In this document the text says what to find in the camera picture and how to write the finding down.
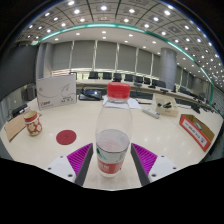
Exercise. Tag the small open white box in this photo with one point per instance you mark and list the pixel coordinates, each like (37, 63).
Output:
(166, 106)

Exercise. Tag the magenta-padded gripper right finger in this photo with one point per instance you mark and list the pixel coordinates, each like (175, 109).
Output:
(145, 159)

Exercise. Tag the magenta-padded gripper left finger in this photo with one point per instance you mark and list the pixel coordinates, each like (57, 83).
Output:
(79, 159)

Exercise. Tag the round ceiling lights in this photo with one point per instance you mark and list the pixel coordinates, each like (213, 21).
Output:
(104, 7)

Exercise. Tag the brown paper envelope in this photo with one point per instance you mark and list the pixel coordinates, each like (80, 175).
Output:
(14, 128)

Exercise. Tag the black flat device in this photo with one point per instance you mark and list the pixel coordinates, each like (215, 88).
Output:
(19, 110)

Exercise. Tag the open red cardboard box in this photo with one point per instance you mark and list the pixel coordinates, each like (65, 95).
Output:
(196, 130)

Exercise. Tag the clear red-capped water bottle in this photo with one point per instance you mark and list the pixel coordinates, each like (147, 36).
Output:
(113, 146)

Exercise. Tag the white cardboard box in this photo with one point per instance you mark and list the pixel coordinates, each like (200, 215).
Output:
(56, 91)

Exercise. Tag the flat round red coaster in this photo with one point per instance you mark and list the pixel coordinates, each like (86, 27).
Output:
(66, 137)

